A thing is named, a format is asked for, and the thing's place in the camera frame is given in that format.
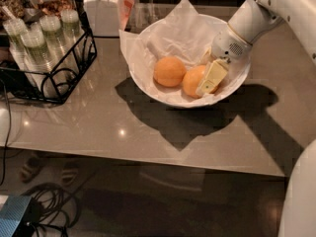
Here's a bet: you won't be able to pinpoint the orange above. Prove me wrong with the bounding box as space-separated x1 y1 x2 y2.
153 56 187 87
182 65 205 99

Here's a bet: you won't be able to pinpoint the white lidded canister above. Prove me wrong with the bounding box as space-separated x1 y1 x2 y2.
84 0 119 37

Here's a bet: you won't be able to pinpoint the striped sandal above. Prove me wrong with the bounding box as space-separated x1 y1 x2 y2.
19 152 44 184
61 161 79 187

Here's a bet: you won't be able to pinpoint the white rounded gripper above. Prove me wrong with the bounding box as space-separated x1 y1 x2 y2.
196 26 252 97

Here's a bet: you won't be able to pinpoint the white crinkled paper liner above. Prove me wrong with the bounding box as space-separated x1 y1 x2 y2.
118 0 248 106

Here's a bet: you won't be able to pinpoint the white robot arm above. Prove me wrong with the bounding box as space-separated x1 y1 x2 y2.
196 0 316 97

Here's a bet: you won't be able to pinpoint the orange paper packet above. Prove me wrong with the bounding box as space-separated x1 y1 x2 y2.
118 0 134 30

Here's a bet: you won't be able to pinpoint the glass jar with granola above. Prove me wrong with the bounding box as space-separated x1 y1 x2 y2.
0 0 24 23

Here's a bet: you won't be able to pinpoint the blue grey box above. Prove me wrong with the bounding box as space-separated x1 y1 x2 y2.
0 196 34 237

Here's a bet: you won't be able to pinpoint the white bowl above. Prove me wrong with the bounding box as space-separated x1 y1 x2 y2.
128 13 252 109

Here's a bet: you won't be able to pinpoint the right striped sandal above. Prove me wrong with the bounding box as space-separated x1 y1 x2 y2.
61 161 79 187

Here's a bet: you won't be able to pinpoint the black wire rack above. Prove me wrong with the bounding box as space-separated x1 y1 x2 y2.
0 0 97 104

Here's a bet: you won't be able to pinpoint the black cable at left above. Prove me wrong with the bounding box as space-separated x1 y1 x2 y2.
0 79 14 187

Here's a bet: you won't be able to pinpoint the coiled black cables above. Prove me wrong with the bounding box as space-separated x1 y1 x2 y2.
20 182 82 237

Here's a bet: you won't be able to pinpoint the left striped sandal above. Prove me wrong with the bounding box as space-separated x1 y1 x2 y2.
19 152 44 184

